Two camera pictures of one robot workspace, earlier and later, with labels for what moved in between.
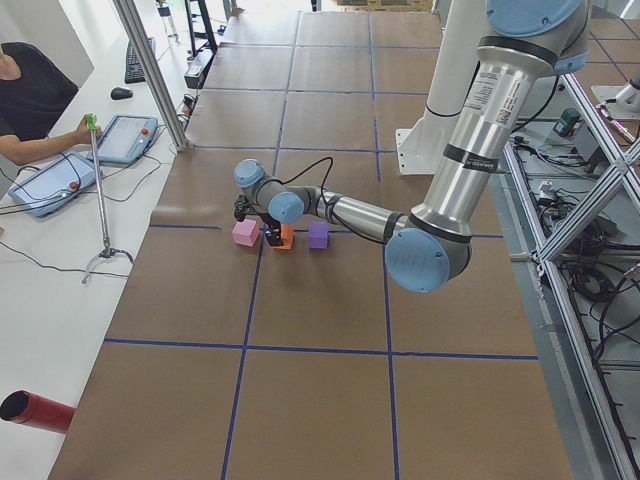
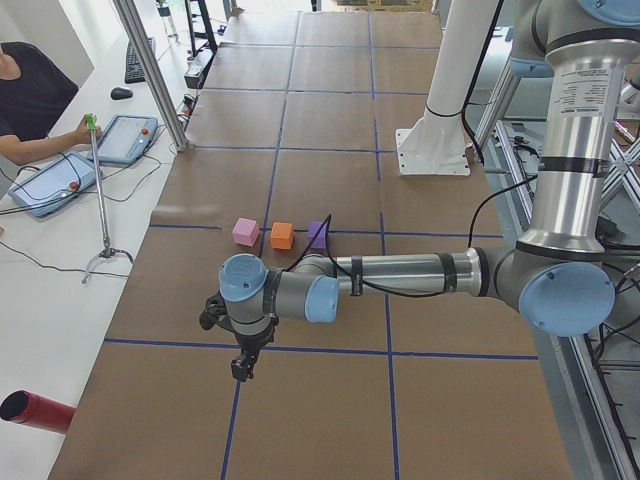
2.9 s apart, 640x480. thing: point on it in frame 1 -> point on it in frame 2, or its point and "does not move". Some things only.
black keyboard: x=133 y=72 does not move
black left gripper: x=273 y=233 -> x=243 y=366
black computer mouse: x=118 y=93 does not move
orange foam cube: x=288 y=237 does not move
